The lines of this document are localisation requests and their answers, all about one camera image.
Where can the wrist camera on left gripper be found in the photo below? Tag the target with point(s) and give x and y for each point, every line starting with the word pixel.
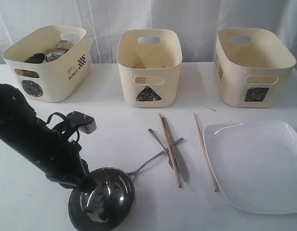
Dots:
pixel 82 122

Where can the steel table knife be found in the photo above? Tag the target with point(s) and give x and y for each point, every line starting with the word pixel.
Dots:
pixel 177 154

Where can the steel mug with round handle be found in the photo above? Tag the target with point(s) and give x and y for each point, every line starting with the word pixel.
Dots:
pixel 60 49

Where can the wooden chopstick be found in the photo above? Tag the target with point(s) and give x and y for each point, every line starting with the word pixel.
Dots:
pixel 170 151
pixel 215 184

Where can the cream bin with square mark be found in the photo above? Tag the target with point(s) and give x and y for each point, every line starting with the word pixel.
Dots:
pixel 251 66

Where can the long steel spoon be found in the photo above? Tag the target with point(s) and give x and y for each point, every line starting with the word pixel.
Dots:
pixel 135 173

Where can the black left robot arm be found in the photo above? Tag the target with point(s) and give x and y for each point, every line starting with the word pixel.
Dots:
pixel 19 125

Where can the cream bin with triangle mark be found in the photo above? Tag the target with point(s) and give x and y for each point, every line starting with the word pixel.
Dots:
pixel 149 62

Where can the stainless steel bowl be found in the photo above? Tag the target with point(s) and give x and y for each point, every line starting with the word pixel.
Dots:
pixel 105 207

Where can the steel mug with wire handle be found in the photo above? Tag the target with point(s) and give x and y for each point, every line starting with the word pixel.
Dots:
pixel 36 58

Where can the white square plate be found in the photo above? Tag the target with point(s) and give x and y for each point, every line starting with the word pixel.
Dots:
pixel 255 165

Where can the cream bin with circle mark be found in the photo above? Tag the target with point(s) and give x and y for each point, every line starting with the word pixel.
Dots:
pixel 49 81

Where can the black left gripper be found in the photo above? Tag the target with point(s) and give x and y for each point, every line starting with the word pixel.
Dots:
pixel 59 159

